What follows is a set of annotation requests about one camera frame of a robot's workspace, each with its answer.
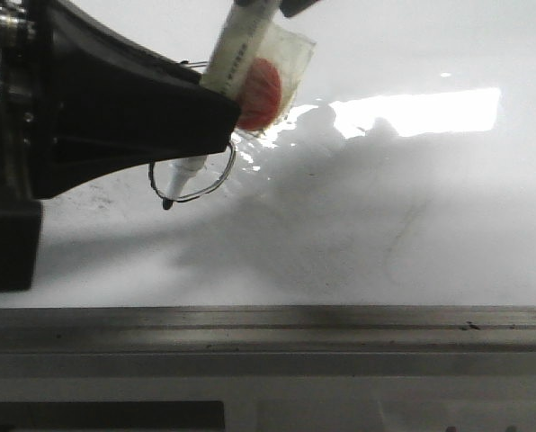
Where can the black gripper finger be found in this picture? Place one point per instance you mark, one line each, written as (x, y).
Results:
(291, 8)

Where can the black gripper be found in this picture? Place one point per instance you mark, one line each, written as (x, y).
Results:
(101, 103)

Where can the white black whiteboard marker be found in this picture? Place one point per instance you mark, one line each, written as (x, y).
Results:
(235, 49)

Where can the red round magnet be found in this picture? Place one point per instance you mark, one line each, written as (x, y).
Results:
(260, 96)

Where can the white glossy whiteboard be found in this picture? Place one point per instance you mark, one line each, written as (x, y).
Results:
(405, 173)

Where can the grey aluminium whiteboard frame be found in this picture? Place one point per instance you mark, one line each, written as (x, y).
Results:
(281, 368)

